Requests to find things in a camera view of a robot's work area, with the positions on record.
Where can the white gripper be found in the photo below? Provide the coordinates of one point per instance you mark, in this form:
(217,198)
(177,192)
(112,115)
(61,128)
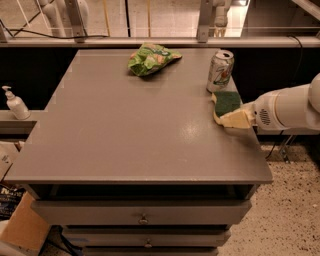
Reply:
(263,111)

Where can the drawer knob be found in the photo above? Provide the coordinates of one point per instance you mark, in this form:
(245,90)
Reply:
(148,243)
(143,220)

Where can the dark printed box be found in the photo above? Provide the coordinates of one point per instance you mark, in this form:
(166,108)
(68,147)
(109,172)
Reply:
(9,200)

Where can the grey metal rail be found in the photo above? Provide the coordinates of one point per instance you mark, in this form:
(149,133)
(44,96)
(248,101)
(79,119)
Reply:
(227,42)

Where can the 7up soda can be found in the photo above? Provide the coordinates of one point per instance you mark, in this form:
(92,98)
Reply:
(220,70)

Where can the green and yellow sponge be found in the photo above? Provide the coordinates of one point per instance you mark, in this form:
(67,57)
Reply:
(224,102)

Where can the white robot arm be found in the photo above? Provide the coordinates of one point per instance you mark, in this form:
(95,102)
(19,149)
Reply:
(289,108)

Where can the grey drawer cabinet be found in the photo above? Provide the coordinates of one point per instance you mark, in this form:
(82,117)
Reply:
(111,146)

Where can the white pump bottle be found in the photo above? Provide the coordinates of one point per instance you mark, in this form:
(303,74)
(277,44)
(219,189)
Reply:
(16,104)

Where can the green chip bag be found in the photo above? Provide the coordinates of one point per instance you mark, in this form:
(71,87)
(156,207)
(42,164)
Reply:
(150,58)

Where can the cardboard box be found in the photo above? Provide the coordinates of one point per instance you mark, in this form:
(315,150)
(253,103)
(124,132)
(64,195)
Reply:
(25,232)

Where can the top drawer knob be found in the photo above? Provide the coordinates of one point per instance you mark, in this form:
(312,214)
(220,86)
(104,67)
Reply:
(143,220)

